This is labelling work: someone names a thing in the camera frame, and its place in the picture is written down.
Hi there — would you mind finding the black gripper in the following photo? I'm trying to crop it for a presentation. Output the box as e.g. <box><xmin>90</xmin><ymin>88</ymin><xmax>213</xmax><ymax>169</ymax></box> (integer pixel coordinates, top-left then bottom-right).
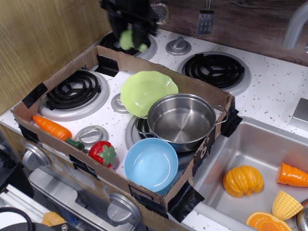
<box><xmin>100</xmin><ymin>0</ymin><xmax>158</xmax><ymax>51</ymax></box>

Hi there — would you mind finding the green toy broccoli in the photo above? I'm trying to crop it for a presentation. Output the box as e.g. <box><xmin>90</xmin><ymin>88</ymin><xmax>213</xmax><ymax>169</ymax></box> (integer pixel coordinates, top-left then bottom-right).
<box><xmin>119</xmin><ymin>29</ymin><xmax>148</xmax><ymax>52</ymax></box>

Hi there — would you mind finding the stainless steel pot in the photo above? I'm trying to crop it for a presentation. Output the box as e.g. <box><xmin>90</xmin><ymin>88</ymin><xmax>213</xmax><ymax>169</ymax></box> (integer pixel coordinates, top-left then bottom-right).
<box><xmin>135</xmin><ymin>93</ymin><xmax>228</xmax><ymax>152</ymax></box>

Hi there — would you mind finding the back left black burner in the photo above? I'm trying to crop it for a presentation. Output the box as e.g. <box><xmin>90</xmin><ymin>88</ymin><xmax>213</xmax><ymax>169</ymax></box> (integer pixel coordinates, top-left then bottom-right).
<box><xmin>95</xmin><ymin>32</ymin><xmax>157</xmax><ymax>61</ymax></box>

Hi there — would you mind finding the hanging silver strainer ladle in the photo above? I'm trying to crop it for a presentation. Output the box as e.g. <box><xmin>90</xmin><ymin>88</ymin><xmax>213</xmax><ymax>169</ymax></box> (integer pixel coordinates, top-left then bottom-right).
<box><xmin>151</xmin><ymin>0</ymin><xmax>171</xmax><ymax>25</ymax></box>

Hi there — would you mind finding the silver knob back centre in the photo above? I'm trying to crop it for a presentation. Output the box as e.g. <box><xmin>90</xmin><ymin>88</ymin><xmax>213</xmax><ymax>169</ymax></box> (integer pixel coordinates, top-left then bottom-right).
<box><xmin>166</xmin><ymin>36</ymin><xmax>192</xmax><ymax>56</ymax></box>

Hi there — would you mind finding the light green plastic plate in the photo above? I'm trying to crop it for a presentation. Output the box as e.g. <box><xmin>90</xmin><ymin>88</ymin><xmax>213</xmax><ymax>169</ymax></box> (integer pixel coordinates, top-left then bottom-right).
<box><xmin>120</xmin><ymin>71</ymin><xmax>179</xmax><ymax>117</ymax></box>

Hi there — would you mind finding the silver knob inside box centre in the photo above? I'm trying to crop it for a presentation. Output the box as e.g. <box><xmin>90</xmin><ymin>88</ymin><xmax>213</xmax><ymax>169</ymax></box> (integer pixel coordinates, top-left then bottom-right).
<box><xmin>111</xmin><ymin>93</ymin><xmax>129</xmax><ymax>114</ymax></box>

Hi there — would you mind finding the front left black burner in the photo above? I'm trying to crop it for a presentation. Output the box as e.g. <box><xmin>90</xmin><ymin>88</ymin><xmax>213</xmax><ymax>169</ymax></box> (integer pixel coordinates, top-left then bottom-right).
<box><xmin>39</xmin><ymin>70</ymin><xmax>109</xmax><ymax>122</ymax></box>

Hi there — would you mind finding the hanging grey toy spatula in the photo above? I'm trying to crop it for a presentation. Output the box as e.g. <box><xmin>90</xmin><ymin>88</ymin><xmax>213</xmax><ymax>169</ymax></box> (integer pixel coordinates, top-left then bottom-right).
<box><xmin>196</xmin><ymin>0</ymin><xmax>215</xmax><ymax>35</ymax></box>

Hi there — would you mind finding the back right black burner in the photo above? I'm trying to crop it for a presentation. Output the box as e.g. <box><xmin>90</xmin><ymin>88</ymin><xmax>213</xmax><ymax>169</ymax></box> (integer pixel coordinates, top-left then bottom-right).
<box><xmin>177</xmin><ymin>51</ymin><xmax>252</xmax><ymax>96</ymax></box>

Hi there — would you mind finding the silver knob near strawberry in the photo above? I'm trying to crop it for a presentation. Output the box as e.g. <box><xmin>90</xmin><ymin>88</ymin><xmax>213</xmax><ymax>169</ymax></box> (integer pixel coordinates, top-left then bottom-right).
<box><xmin>75</xmin><ymin>125</ymin><xmax>109</xmax><ymax>153</ymax></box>

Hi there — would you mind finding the red toy strawberry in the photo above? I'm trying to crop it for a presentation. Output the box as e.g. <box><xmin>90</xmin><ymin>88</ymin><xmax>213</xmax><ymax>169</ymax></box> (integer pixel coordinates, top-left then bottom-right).
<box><xmin>88</xmin><ymin>141</ymin><xmax>116</xmax><ymax>168</ymax></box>

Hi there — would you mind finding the light blue plastic bowl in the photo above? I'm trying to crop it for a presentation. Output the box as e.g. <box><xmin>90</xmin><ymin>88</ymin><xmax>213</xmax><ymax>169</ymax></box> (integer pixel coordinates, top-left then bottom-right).
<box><xmin>124</xmin><ymin>138</ymin><xmax>179</xmax><ymax>193</ymax></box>

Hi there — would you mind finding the cardboard fence box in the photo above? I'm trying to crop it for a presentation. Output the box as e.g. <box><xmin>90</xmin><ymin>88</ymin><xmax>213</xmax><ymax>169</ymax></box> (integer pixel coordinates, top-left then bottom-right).
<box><xmin>12</xmin><ymin>46</ymin><xmax>234</xmax><ymax>223</ymax></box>

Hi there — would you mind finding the silver oven knob left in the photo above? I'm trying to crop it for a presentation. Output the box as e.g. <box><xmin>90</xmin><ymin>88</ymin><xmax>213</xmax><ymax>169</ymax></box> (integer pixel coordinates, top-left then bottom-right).
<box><xmin>22</xmin><ymin>143</ymin><xmax>51</xmax><ymax>171</ymax></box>

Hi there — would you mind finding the silver oven knob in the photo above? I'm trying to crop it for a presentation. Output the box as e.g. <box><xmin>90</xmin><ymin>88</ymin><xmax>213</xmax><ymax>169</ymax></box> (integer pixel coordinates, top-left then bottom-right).
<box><xmin>107</xmin><ymin>192</ymin><xmax>141</xmax><ymax>225</ymax></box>
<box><xmin>22</xmin><ymin>143</ymin><xmax>51</xmax><ymax>171</ymax></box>

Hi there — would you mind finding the stainless steel sink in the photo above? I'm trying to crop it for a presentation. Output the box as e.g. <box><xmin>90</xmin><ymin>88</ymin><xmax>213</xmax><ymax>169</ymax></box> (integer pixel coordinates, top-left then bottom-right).
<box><xmin>193</xmin><ymin>117</ymin><xmax>308</xmax><ymax>231</ymax></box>

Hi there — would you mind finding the silver faucet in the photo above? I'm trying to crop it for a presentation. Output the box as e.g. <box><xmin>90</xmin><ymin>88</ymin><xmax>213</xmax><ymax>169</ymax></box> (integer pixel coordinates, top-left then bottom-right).
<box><xmin>282</xmin><ymin>1</ymin><xmax>308</xmax><ymax>50</ymax></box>

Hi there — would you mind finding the silver oven knob right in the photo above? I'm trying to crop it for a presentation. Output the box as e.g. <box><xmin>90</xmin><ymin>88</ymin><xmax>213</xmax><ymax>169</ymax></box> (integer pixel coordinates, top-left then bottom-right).
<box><xmin>107</xmin><ymin>192</ymin><xmax>141</xmax><ymax>225</ymax></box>

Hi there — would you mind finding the orange toy pumpkin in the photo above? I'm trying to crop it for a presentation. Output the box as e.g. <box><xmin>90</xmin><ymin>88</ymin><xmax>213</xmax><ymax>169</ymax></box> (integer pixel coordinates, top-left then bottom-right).
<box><xmin>223</xmin><ymin>165</ymin><xmax>264</xmax><ymax>197</ymax></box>

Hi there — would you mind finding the grey block right edge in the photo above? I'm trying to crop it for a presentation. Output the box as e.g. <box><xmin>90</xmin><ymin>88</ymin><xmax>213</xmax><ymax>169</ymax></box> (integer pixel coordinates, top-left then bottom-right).
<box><xmin>290</xmin><ymin>98</ymin><xmax>308</xmax><ymax>131</ymax></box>

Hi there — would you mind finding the orange object bottom left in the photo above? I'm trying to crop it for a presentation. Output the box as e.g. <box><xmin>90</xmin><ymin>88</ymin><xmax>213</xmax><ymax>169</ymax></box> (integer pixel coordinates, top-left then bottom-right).
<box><xmin>41</xmin><ymin>212</ymin><xmax>65</xmax><ymax>227</ymax></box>

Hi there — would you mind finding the orange toy carrot half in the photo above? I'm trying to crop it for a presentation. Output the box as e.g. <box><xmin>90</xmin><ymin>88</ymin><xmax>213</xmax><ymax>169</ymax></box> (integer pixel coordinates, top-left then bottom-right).
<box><xmin>276</xmin><ymin>163</ymin><xmax>308</xmax><ymax>187</ymax></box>

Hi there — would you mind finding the orange toy citrus slice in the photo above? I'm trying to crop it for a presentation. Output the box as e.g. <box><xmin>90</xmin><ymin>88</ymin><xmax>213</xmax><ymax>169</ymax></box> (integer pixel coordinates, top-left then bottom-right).
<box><xmin>245</xmin><ymin>211</ymin><xmax>292</xmax><ymax>231</ymax></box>

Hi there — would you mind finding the yellow toy corn piece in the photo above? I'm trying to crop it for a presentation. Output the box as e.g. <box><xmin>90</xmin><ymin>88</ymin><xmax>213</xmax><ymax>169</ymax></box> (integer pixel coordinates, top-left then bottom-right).
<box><xmin>272</xmin><ymin>191</ymin><xmax>304</xmax><ymax>220</ymax></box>

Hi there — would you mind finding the silver object in sink corner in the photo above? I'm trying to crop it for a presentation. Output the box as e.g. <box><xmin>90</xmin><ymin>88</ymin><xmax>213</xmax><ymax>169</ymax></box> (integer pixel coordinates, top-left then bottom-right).
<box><xmin>295</xmin><ymin>200</ymin><xmax>308</xmax><ymax>231</ymax></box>

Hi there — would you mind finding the silver oven door handle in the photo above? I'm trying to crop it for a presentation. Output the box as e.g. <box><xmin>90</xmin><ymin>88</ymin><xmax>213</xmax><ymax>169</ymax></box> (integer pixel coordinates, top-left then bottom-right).
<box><xmin>29</xmin><ymin>168</ymin><xmax>136</xmax><ymax>231</ymax></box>

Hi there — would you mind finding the black cable bottom left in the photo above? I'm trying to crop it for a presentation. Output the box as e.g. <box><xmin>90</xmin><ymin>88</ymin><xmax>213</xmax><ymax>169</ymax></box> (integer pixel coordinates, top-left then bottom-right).
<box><xmin>0</xmin><ymin>206</ymin><xmax>33</xmax><ymax>231</ymax></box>

